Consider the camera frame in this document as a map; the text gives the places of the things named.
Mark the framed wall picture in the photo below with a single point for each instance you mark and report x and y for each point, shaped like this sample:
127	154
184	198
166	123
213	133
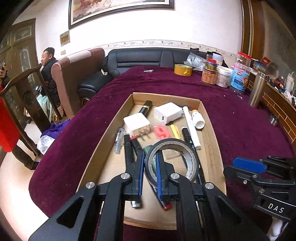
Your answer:
120	11

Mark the wooden counter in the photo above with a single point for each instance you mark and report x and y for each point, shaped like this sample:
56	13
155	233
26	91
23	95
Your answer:
282	106

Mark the dark wooden chair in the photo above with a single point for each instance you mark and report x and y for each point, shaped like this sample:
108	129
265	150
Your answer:
31	104

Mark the black leather sofa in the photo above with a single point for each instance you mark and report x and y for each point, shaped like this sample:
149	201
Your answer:
138	58

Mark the black marker white caps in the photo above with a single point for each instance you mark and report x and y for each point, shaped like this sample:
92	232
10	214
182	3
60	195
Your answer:
188	139

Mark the pale green cloth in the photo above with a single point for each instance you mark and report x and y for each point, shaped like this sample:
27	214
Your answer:
46	106

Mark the black tape roll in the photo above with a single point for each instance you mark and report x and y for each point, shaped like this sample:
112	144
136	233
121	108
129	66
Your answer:
192	162

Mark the white charger with prongs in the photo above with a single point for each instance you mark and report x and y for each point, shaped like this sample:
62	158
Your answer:
136	122

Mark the wooden door frame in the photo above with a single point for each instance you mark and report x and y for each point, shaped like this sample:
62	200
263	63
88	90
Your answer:
253	27

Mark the olive green item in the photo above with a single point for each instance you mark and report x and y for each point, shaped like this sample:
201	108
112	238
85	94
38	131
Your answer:
149	157

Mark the blue label clear jar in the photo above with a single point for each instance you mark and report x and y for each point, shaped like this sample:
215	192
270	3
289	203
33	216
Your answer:
240	81

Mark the black marker red caps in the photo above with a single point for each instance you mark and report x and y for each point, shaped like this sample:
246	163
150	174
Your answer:
136	148

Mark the white marker pen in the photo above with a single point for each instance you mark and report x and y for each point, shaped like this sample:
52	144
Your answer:
192	129

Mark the wooden cabinet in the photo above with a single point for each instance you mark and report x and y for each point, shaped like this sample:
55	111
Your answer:
22	39

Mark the white kettle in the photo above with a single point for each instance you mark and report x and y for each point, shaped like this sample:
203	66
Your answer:
291	81

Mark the steel thermos lid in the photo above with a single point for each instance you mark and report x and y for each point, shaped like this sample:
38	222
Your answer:
274	120

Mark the white usb charger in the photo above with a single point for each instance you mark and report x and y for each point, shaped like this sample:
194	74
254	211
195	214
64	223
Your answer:
168	111

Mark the cardboard box tray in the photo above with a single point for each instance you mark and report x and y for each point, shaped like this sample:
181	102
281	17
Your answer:
108	150

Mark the brown armchair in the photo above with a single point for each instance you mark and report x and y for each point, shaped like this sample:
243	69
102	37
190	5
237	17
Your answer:
76	78

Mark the person's right hand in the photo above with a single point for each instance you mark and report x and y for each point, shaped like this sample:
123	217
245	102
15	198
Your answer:
278	228

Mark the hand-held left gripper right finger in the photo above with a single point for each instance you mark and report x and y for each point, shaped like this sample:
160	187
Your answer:
159	182

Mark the white plug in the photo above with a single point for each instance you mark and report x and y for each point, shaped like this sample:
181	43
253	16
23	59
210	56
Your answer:
104	71

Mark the yellow pen-shaped tool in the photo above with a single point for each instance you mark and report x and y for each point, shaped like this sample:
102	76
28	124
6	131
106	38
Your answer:
175	131

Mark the small white bottle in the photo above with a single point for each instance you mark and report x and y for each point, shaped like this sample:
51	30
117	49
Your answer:
198	119

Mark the purple cloth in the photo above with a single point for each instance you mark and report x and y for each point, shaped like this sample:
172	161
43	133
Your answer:
57	127

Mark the crumpled clear plastic bag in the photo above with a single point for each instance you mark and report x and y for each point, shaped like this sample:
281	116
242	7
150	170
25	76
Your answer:
196	60

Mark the black gold lipstick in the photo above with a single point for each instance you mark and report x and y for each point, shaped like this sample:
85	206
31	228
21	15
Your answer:
145	107

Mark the colourful small tin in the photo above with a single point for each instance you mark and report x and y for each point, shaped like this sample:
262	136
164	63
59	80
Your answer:
211	63

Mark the red lid clear jar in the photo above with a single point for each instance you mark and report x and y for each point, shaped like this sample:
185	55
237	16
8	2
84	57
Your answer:
243	60

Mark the small wall plaque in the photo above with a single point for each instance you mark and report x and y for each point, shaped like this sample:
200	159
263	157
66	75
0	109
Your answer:
65	38

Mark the white jar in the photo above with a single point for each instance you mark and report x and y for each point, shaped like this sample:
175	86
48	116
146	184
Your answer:
223	77

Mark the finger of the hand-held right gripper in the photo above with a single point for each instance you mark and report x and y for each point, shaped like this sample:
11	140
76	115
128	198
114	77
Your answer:
238	175
248	164

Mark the orange jar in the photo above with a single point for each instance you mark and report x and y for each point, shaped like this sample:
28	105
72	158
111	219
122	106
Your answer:
209	76

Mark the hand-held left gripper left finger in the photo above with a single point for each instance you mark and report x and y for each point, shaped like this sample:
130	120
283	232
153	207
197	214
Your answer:
139	177

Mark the blue red carton box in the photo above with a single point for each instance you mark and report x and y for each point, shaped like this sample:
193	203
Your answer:
262	64

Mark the counter clutter pile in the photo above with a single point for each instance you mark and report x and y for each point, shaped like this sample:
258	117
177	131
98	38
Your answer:
283	84

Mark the clear pen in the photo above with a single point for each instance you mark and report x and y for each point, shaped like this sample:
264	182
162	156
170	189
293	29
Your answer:
119	139

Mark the clear packet with red item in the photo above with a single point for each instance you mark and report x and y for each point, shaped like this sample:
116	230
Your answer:
161	131

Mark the yellow tape roll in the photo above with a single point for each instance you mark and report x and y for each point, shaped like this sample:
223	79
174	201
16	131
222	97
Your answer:
183	70

